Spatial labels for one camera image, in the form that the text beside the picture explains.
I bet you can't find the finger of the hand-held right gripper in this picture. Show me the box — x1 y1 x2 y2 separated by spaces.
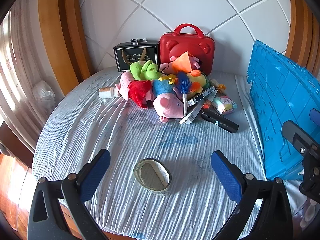
282 120 320 198
309 108 320 128

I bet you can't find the blue plastic crate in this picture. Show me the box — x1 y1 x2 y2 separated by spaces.
246 39 320 180

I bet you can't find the pastel tissue packet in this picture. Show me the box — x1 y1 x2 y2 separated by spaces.
213 95 238 116

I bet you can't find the blue feather duster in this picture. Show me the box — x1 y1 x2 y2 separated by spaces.
175 71 194 117

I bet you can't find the red bear-face suitcase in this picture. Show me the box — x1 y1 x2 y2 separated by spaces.
159 24 217 76

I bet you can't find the clear plastic bag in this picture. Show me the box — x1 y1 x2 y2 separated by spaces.
32 80 56 113

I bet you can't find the yellow duck plush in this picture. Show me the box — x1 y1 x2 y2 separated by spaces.
185 69 210 97

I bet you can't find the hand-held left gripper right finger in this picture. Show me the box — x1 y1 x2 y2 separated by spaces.
211 150 293 240

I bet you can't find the white barcode carton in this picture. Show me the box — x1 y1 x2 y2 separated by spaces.
186 86 217 106

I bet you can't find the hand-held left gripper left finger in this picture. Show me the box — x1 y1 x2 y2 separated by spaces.
27 149 111 240

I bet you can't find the black gift box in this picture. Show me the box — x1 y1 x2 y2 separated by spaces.
113 39 160 73

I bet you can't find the clear tape roll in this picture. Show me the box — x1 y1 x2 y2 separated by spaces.
133 158 172 197

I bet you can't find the pig plush in orange dress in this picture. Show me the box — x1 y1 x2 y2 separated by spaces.
159 51 203 75

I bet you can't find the pig plush in red dress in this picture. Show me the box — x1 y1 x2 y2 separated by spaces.
115 71 154 109

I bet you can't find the small cream toy figure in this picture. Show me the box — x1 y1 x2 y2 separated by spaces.
209 79 227 92

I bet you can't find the sheer window curtain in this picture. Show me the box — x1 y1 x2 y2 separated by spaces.
0 5 58 137

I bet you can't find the wooden wall frame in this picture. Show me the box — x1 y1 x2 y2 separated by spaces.
37 0 91 96
284 0 320 73

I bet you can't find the green frog plush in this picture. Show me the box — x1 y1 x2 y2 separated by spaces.
129 60 160 81

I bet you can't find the long white carton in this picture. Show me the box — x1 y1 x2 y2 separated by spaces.
179 90 218 125

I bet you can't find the white pill bottle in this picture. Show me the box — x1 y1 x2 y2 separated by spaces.
98 87 121 99

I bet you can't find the pig plush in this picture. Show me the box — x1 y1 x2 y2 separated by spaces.
150 79 188 123
159 51 203 75
115 71 154 109

